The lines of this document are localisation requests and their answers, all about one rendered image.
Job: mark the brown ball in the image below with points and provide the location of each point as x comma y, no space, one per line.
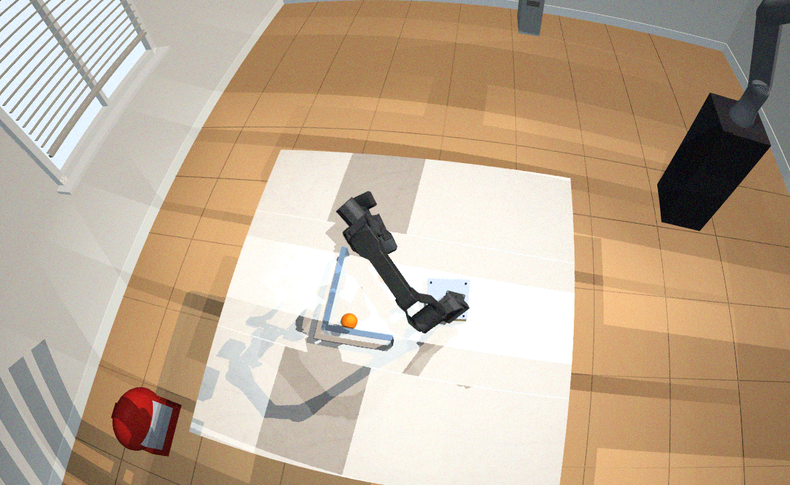
349,320

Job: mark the clear l-shaped low wall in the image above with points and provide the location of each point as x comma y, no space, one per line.
334,307

